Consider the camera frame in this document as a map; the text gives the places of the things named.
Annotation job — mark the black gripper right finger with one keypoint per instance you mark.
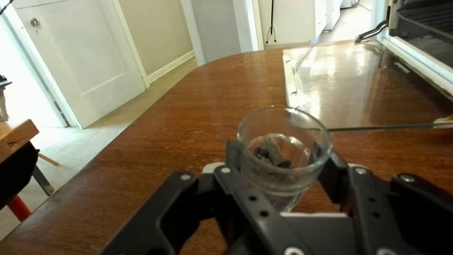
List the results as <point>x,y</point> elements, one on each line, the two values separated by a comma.
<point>377,208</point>

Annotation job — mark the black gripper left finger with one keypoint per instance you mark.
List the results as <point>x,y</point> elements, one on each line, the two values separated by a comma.
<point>245,208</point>

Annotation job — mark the small clear glass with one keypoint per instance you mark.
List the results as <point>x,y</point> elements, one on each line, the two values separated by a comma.
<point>278,186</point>

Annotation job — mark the white toaster oven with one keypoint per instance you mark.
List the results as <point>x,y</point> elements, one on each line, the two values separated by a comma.
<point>425,29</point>

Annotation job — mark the wooden stand with black pad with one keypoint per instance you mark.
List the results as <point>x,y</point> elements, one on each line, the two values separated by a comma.
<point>16,137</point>

